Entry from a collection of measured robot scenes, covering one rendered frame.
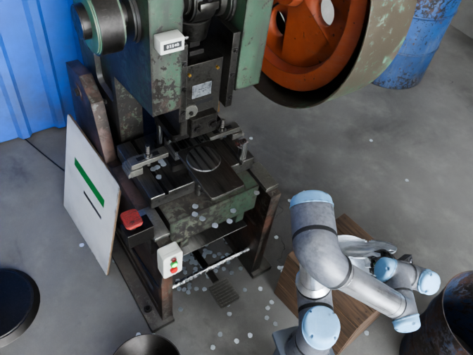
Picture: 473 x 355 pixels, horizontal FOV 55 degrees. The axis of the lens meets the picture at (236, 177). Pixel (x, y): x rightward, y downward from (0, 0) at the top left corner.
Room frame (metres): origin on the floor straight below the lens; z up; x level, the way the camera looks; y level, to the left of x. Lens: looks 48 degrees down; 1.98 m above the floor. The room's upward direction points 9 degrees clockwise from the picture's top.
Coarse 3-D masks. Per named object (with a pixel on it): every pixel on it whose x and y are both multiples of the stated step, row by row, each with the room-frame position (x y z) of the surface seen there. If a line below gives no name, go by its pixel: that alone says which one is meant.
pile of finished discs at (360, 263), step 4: (340, 236) 1.20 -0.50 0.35; (344, 236) 1.21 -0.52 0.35; (348, 236) 1.21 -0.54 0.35; (352, 236) 1.21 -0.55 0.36; (340, 240) 1.18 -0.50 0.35; (352, 260) 1.08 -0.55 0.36; (356, 260) 1.09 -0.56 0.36; (360, 260) 1.09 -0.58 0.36; (364, 260) 1.10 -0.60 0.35; (368, 260) 1.10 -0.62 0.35; (356, 264) 1.06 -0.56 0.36; (360, 264) 1.07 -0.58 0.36; (364, 264) 1.07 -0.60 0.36; (360, 268) 1.05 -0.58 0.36; (364, 268) 1.05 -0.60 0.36; (368, 268) 1.06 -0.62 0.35; (368, 272) 1.04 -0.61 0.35
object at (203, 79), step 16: (192, 48) 1.20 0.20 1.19; (208, 48) 1.24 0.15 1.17; (192, 64) 1.14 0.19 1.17; (208, 64) 1.17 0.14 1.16; (192, 80) 1.14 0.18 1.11; (208, 80) 1.17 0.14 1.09; (192, 96) 1.14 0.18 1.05; (208, 96) 1.18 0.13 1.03; (192, 112) 1.12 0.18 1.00; (208, 112) 1.16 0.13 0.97; (176, 128) 1.13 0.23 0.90; (192, 128) 1.11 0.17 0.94; (208, 128) 1.15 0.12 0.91
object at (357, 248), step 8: (344, 240) 1.17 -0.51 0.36; (352, 240) 1.18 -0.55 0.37; (360, 240) 1.18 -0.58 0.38; (376, 240) 1.17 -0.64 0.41; (344, 248) 1.07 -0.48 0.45; (352, 248) 1.07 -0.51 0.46; (360, 248) 1.07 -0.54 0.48; (368, 248) 1.07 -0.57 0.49; (376, 248) 1.08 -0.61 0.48; (384, 248) 1.08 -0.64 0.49; (392, 248) 1.07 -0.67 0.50; (352, 256) 0.99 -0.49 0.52; (360, 256) 0.98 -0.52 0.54
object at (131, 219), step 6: (132, 210) 0.87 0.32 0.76; (120, 216) 0.83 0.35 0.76; (126, 216) 0.84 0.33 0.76; (132, 216) 0.84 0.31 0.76; (138, 216) 0.84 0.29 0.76; (126, 222) 0.82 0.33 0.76; (132, 222) 0.82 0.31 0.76; (138, 222) 0.82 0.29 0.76; (126, 228) 0.80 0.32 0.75; (132, 228) 0.80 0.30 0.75
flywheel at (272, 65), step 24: (288, 0) 1.40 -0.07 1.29; (312, 0) 1.37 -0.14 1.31; (336, 0) 1.30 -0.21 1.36; (360, 0) 1.19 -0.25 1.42; (288, 24) 1.43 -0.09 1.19; (312, 24) 1.35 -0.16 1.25; (336, 24) 1.28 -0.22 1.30; (360, 24) 1.17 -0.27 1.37; (288, 48) 1.42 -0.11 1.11; (312, 48) 1.33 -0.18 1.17; (336, 48) 1.21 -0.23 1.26; (264, 72) 1.44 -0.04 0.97; (288, 72) 1.35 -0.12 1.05; (312, 72) 1.26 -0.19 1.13; (336, 72) 1.19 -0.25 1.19
